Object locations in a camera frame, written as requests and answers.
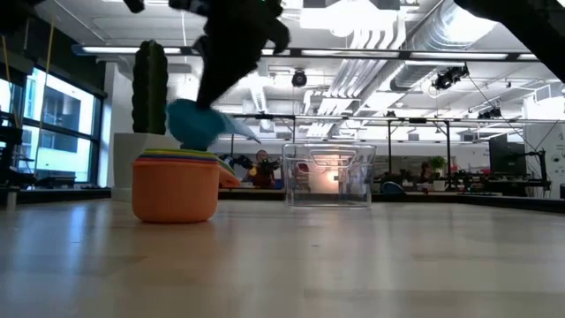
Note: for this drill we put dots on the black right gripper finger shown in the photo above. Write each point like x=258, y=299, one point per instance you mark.
x=220, y=75

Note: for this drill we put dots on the teal measuring cup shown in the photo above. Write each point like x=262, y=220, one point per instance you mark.
x=194, y=126

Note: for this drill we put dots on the yellow measuring cup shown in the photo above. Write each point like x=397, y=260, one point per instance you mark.
x=176, y=153

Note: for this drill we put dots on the red measuring cup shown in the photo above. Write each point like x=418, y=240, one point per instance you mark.
x=176, y=161

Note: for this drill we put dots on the orange measuring cup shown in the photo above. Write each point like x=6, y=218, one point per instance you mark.
x=176, y=194

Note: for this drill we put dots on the clear plastic basket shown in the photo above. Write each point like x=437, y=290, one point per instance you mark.
x=329, y=194

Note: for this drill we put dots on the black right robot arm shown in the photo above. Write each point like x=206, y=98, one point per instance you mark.
x=529, y=26

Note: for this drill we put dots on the black background robot arm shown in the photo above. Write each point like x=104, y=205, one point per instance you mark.
x=238, y=161

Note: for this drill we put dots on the green cactus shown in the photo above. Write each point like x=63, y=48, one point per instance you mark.
x=150, y=88

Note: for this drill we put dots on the person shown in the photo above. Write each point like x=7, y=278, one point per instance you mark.
x=263, y=174
x=426, y=170

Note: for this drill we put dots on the black equipment stand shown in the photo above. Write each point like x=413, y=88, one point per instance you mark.
x=9, y=137

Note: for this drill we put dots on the green leafy office plant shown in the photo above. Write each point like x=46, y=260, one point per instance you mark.
x=436, y=164

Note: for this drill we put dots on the small black hanging device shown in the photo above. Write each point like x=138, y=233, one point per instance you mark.
x=490, y=114

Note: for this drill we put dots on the black beam with strip lights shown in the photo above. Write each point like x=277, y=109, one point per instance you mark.
x=512, y=56

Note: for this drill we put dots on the black computer monitor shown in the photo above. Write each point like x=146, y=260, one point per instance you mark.
x=507, y=154

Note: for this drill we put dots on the black articulated stand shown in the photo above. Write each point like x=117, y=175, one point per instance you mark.
x=542, y=168

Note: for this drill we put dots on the white poster board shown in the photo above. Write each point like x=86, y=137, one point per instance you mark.
x=554, y=154

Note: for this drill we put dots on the black metal table frame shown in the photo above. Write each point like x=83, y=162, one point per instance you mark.
x=417, y=120
x=265, y=117

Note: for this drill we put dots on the round black camera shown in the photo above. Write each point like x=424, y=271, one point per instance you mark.
x=299, y=78

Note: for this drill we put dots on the black hanging camera rig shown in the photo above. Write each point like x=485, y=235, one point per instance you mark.
x=448, y=78

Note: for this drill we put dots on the black aluminium table frame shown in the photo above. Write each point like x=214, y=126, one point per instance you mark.
x=441, y=197

